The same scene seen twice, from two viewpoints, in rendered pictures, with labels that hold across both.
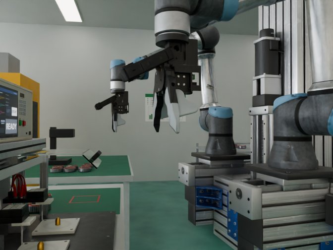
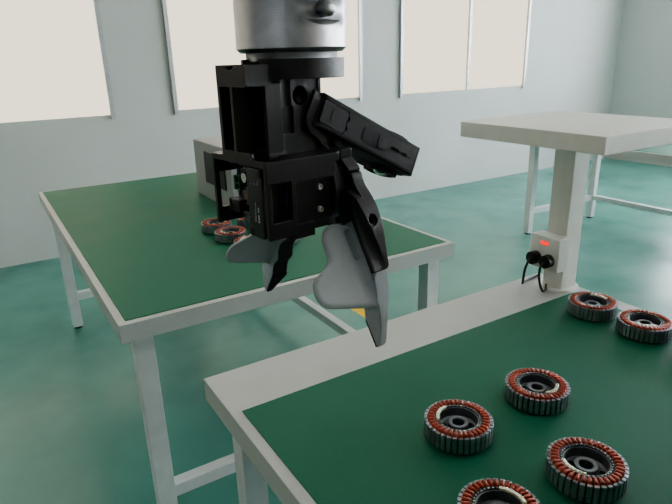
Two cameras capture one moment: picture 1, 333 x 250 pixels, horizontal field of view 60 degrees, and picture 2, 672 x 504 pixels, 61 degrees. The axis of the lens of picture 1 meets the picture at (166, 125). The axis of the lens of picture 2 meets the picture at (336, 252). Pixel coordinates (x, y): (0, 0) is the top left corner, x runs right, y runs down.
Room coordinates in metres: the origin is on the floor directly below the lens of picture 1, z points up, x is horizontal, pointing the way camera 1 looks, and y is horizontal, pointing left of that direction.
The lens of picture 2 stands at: (1.00, -0.15, 1.35)
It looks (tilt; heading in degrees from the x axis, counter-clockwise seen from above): 19 degrees down; 157
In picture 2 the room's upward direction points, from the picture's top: 2 degrees counter-clockwise
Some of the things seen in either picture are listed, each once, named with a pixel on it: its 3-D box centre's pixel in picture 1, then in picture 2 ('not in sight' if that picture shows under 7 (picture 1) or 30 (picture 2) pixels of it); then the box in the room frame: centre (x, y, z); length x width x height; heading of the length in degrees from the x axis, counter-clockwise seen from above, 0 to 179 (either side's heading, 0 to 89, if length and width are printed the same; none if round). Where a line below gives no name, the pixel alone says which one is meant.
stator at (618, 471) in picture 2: not in sight; (585, 468); (0.51, 0.45, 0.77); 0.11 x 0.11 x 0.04
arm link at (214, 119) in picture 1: (220, 119); not in sight; (1.42, -0.26, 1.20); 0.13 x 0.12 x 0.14; 9
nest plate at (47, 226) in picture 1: (57, 225); not in sight; (1.14, 0.43, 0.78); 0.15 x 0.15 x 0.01; 9
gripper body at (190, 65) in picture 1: (175, 67); (288, 147); (0.61, -0.02, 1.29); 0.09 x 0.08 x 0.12; 107
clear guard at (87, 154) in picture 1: (59, 158); not in sight; (1.20, 0.44, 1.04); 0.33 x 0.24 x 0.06; 99
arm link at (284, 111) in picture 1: (294, 115); not in sight; (0.93, -0.41, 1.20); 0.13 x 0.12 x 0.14; 25
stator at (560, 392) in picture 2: not in sight; (536, 390); (0.32, 0.53, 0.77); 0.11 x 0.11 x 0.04
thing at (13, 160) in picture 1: (8, 158); not in sight; (1.09, 0.59, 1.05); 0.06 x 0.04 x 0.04; 9
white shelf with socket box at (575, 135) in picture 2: not in sight; (567, 220); (0.04, 0.84, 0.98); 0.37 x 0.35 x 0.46; 9
